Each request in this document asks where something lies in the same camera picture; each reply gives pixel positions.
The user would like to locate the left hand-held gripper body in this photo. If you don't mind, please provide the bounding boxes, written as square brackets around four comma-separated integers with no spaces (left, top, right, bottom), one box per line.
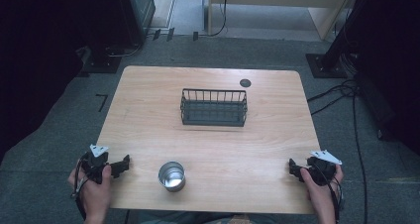
[80,144,112,184]

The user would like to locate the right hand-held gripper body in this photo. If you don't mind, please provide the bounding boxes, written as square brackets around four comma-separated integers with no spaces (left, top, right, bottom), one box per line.
[306,149,343,187]

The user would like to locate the silver metal cup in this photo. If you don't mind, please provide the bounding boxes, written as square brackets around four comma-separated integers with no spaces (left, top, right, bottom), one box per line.
[157,161,187,193]

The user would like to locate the black wire basket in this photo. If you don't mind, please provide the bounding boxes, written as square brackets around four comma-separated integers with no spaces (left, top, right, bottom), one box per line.
[179,87,249,128]

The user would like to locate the person's right hand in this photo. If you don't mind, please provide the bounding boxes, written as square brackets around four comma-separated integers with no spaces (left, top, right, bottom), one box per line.
[299,164,345,224]

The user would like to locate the person's left hand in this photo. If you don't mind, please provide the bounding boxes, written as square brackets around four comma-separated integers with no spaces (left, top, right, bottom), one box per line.
[67,164,113,223]

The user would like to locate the person's legs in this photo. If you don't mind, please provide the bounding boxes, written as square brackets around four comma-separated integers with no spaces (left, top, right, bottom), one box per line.
[138,210,281,224]

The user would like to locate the black stand base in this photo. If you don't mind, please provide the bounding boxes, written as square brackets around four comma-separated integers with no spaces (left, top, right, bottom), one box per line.
[76,42,147,78]

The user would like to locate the dark curtain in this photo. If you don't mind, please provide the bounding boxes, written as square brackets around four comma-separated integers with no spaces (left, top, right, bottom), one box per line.
[0,0,147,163]

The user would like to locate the black metal stand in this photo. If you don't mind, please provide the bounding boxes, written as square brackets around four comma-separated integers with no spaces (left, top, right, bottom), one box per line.
[305,0,380,79]

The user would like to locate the light wooden cabinet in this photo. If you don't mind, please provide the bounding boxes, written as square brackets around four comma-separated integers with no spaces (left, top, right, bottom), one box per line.
[207,0,361,42]

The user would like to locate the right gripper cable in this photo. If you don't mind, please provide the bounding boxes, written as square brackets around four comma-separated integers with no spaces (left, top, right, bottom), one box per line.
[313,161,345,224]

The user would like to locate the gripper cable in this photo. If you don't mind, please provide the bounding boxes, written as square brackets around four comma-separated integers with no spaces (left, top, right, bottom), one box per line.
[313,161,345,224]
[70,158,91,221]

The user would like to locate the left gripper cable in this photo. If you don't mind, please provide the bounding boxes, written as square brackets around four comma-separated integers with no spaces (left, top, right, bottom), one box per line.
[70,158,91,221]

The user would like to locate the black floor cable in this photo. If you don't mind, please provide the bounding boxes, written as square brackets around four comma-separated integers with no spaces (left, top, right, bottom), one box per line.
[306,78,360,117]
[350,84,369,224]

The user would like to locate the black hanging cable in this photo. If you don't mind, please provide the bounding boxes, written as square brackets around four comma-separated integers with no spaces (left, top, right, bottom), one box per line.
[207,0,230,38]

